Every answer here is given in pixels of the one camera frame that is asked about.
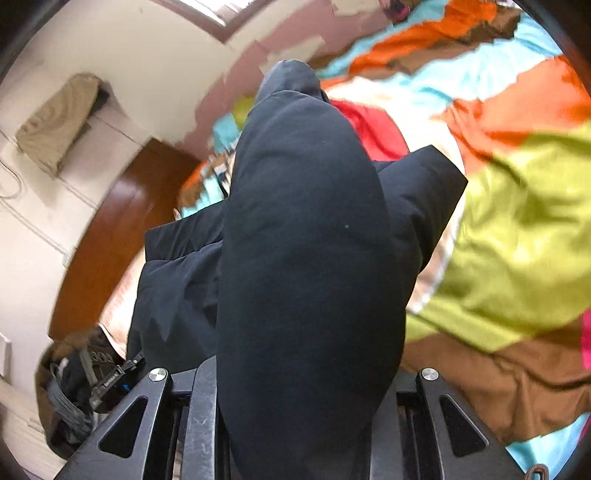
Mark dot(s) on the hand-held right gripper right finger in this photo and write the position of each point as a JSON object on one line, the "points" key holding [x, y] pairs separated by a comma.
{"points": [[387, 443]]}

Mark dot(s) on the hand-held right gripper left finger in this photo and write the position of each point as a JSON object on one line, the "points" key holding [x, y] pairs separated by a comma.
{"points": [[203, 415]]}

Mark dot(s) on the navy padded jacket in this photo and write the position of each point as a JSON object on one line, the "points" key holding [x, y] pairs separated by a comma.
{"points": [[300, 230]]}

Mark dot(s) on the dark pink clothes pile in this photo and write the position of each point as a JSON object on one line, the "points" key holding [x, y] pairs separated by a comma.
{"points": [[397, 8]]}

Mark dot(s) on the dark bag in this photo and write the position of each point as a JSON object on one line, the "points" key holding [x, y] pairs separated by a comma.
{"points": [[69, 383]]}

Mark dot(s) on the brown wooden bed board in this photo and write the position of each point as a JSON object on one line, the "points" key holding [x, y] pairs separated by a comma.
{"points": [[115, 221]]}

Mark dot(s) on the beige cloth cover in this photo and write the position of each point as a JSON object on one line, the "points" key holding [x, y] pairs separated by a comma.
{"points": [[55, 124]]}

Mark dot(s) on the colourful patchwork blanket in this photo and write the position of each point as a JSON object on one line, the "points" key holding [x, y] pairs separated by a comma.
{"points": [[508, 207]]}

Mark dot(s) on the red cloth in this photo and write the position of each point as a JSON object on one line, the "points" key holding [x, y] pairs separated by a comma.
{"points": [[374, 129]]}

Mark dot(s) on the white wall socket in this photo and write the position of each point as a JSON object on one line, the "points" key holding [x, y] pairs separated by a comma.
{"points": [[4, 357]]}

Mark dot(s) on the brown window frame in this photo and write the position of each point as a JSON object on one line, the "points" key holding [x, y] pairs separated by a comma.
{"points": [[221, 25]]}

